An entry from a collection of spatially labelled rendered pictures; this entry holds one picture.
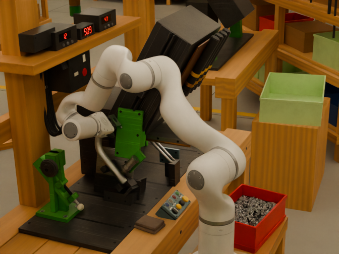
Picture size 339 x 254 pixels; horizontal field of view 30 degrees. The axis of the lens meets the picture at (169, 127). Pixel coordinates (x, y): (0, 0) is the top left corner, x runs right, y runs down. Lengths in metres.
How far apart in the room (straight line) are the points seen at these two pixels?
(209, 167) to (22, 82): 0.92
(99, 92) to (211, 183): 0.57
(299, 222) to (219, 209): 2.36
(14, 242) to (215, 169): 0.93
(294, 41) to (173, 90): 3.74
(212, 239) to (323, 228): 2.29
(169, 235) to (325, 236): 1.93
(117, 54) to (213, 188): 0.57
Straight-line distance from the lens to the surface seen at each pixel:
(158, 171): 2.94
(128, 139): 2.66
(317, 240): 4.20
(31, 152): 2.64
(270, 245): 2.59
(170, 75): 2.11
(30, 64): 2.38
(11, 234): 2.58
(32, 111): 2.60
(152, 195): 2.73
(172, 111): 2.03
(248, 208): 2.66
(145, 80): 2.04
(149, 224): 2.46
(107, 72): 2.20
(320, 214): 4.49
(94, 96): 2.28
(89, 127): 2.42
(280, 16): 5.83
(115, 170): 2.67
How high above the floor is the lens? 2.18
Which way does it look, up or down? 22 degrees down
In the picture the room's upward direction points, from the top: 1 degrees counter-clockwise
